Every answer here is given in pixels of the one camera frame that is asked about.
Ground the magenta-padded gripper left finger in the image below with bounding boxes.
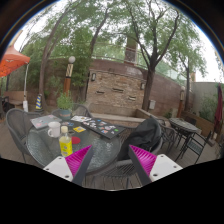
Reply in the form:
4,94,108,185
43,144,95,187

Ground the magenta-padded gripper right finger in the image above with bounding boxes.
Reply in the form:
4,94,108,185
128,144,184,187

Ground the yellow-label clear drink bottle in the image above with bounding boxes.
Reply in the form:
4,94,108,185
58,125,74,158

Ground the black jacket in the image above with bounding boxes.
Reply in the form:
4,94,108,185
117,118,163,161

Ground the white ceramic mug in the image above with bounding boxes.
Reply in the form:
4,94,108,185
47,121,62,139

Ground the black slatted patio chair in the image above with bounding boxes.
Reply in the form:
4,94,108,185
175,130,213,164

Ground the round dark patio table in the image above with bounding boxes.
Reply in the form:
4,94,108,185
168,117,201,135

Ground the grey laptop with stickers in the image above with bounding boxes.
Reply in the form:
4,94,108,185
29,114,63,130

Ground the white printed paper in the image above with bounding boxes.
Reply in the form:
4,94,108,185
70,115,92,123

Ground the black laptop with stickers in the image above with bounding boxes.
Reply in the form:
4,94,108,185
81,117,127,140

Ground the green plant in teal pot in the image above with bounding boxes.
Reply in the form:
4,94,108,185
55,92,74,121

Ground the blue and yellow striped cone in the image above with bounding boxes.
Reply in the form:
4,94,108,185
34,93,44,111

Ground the folded maroon umbrella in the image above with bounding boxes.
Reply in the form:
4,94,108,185
213,83,224,134

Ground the dark-trunked tree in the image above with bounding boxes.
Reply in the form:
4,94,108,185
109,0,208,113

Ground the leaning grey-trunked tree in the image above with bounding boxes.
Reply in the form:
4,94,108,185
19,0,111,104

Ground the orange patio umbrella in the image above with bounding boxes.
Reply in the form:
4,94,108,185
0,44,31,78

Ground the globe-topped lamp post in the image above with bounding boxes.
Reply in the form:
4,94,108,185
63,55,76,96

